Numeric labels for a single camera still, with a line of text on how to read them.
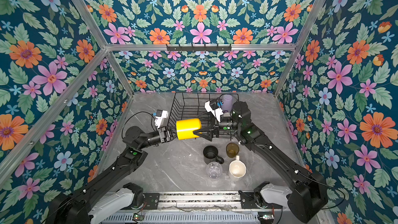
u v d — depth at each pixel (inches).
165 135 24.6
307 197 15.1
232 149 34.7
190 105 44.1
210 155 34.5
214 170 32.9
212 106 21.7
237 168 31.5
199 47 36.0
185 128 23.7
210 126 23.8
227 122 23.1
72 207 15.4
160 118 25.6
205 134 22.1
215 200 29.5
